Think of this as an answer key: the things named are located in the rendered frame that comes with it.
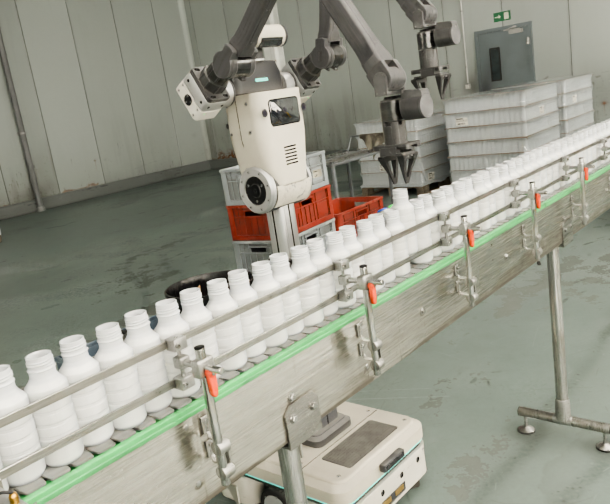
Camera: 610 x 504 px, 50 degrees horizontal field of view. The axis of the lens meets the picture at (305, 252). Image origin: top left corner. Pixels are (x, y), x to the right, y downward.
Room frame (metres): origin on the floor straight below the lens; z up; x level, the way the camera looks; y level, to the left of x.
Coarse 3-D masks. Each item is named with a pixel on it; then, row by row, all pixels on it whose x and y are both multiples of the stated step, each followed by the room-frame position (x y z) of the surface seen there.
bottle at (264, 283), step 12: (252, 264) 1.24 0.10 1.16; (264, 264) 1.23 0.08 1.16; (264, 276) 1.22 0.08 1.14; (252, 288) 1.22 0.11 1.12; (264, 288) 1.21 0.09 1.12; (276, 288) 1.22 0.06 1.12; (276, 300) 1.22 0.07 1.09; (264, 312) 1.21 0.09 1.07; (276, 312) 1.22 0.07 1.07; (264, 324) 1.21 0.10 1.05; (276, 324) 1.21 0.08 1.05; (276, 336) 1.21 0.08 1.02
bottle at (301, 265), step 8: (296, 248) 1.34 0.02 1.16; (304, 248) 1.31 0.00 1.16; (296, 256) 1.31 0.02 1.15; (304, 256) 1.31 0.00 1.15; (296, 264) 1.31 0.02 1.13; (304, 264) 1.31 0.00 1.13; (312, 264) 1.32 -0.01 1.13; (296, 272) 1.30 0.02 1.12; (304, 272) 1.30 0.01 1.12; (312, 272) 1.30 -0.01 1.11; (312, 280) 1.30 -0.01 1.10; (304, 288) 1.30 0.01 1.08; (312, 288) 1.30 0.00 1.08; (304, 296) 1.30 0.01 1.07; (312, 296) 1.30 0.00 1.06; (320, 296) 1.32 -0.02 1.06; (304, 304) 1.30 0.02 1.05; (312, 304) 1.30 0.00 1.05; (320, 312) 1.31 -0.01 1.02; (304, 320) 1.30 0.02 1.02; (312, 320) 1.30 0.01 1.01; (320, 320) 1.31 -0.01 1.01
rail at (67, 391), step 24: (384, 240) 1.50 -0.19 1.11; (288, 288) 1.24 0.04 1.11; (240, 312) 1.14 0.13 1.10; (312, 312) 1.28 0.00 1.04; (192, 336) 1.06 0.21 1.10; (264, 336) 1.18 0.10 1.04; (216, 360) 1.09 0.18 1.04; (72, 384) 0.89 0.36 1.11; (168, 384) 1.01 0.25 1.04; (24, 408) 0.84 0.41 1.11; (120, 408) 0.94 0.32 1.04; (72, 432) 0.88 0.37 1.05
